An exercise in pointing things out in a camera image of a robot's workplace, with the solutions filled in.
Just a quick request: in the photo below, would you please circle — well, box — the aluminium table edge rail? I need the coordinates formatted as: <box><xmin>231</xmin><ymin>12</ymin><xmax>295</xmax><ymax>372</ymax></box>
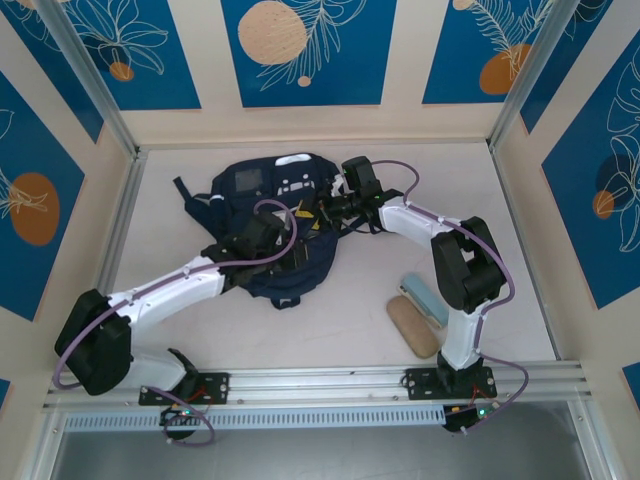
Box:
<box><xmin>92</xmin><ymin>149</ymin><xmax>149</xmax><ymax>301</ymax></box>
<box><xmin>488</xmin><ymin>147</ymin><xmax>564</xmax><ymax>362</ymax></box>

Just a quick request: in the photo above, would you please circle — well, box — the circuit board with green light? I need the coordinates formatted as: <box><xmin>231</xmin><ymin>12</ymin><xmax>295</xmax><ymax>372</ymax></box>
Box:
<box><xmin>443</xmin><ymin>403</ymin><xmax>501</xmax><ymax>432</ymax></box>
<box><xmin>159</xmin><ymin>405</ymin><xmax>206</xmax><ymax>426</ymax></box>

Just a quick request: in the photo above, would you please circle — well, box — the beige glasses case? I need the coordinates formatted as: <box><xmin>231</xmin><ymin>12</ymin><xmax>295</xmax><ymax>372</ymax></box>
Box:
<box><xmin>386</xmin><ymin>294</ymin><xmax>441</xmax><ymax>360</ymax></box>

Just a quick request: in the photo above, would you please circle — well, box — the grey metal panel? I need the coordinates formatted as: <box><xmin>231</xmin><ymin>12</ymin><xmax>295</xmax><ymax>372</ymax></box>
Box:
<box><xmin>49</xmin><ymin>399</ymin><xmax>616</xmax><ymax>480</ymax></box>

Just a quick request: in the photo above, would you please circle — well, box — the navy blue backpack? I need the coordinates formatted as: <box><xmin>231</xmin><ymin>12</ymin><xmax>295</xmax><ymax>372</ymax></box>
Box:
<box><xmin>172</xmin><ymin>152</ymin><xmax>381</xmax><ymax>309</ymax></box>

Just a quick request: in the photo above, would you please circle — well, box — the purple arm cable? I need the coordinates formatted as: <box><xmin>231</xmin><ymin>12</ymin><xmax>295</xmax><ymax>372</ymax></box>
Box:
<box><xmin>372</xmin><ymin>158</ymin><xmax>530</xmax><ymax>436</ymax></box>
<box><xmin>53</xmin><ymin>199</ymin><xmax>300</xmax><ymax>446</ymax></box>

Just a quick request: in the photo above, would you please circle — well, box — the light blue pencil case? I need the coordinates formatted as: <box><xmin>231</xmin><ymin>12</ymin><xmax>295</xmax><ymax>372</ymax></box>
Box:
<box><xmin>397</xmin><ymin>272</ymin><xmax>450</xmax><ymax>330</ymax></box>

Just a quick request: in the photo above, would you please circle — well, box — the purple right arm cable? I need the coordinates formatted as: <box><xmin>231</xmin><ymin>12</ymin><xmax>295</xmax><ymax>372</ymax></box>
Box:
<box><xmin>372</xmin><ymin>158</ymin><xmax>530</xmax><ymax>436</ymax></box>

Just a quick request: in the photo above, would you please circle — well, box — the grey slotted cable duct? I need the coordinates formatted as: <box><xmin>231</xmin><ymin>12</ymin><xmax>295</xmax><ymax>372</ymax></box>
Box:
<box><xmin>64</xmin><ymin>404</ymin><xmax>446</xmax><ymax>432</ymax></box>

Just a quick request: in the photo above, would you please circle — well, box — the long aluminium base rail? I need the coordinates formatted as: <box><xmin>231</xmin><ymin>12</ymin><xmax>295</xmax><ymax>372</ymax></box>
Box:
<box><xmin>42</xmin><ymin>362</ymin><xmax>594</xmax><ymax>409</ymax></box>

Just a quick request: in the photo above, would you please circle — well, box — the aluminium frame post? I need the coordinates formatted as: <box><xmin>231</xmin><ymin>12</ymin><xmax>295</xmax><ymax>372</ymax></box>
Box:
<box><xmin>487</xmin><ymin>0</ymin><xmax>574</xmax><ymax>149</ymax></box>
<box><xmin>37</xmin><ymin>0</ymin><xmax>139</xmax><ymax>159</ymax></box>

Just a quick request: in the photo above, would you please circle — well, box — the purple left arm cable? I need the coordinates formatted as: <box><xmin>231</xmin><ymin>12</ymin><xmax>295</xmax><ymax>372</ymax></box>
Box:
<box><xmin>53</xmin><ymin>199</ymin><xmax>300</xmax><ymax>446</ymax></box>

